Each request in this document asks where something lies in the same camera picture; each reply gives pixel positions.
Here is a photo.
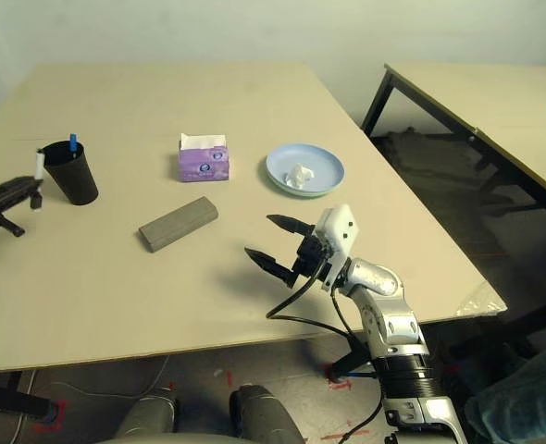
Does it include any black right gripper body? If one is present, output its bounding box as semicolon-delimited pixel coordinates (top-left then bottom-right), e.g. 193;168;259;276
292;232;338;279

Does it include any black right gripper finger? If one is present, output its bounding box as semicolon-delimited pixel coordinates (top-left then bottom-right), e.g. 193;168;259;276
266;214;319;238
243;247;301;289

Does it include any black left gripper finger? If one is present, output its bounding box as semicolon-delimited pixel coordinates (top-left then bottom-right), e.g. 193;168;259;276
0;185;42;217
0;176;43;199

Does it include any white marker pen black cap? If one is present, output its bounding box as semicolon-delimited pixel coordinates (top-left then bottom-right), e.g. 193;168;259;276
31;150;46;212

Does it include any white tissue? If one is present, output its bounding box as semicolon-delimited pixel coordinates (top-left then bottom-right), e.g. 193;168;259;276
284;163;315;189

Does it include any grey glasses case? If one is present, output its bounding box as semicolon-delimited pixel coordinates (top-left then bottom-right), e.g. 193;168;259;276
138;195;220;253

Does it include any black plastic cup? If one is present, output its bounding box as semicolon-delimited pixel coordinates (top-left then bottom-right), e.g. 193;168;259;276
38;141;100;206

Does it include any light blue plate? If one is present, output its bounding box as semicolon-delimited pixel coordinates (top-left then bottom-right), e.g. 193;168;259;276
266;142;347;199

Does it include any purple tissue pack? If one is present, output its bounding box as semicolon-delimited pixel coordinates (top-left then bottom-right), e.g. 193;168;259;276
178;132;231;183

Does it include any black table leg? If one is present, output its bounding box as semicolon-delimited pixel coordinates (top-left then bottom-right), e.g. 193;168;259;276
330;339;376;378
0;378;66;425

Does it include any grey robot right leg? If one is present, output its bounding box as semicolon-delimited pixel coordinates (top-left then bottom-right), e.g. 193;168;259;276
229;384;304;444

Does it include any grey robot leg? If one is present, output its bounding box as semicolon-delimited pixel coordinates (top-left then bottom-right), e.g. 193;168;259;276
229;384;304;444
119;397;180;438

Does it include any clear plastic film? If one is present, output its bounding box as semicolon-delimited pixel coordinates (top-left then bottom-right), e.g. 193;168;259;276
457;280;508;318

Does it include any grey robot left leg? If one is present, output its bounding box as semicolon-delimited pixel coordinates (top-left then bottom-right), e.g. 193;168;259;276
119;397;180;438

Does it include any grey robot torso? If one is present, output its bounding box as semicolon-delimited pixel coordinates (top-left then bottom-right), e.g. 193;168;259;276
92;432;260;444

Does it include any bystander in blue jeans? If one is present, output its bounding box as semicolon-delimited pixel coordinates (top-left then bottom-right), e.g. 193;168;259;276
465;344;546;444

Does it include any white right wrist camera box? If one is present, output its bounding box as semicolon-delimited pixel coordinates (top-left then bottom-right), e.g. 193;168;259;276
313;203;362;291

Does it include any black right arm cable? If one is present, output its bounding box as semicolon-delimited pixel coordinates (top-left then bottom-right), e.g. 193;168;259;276
266;263;385;444

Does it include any thin white floor cable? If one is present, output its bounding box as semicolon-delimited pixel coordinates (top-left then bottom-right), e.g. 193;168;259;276
53;355;170;399

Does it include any beige side table black frame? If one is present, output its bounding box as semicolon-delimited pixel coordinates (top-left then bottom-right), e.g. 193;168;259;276
360;63;546;357

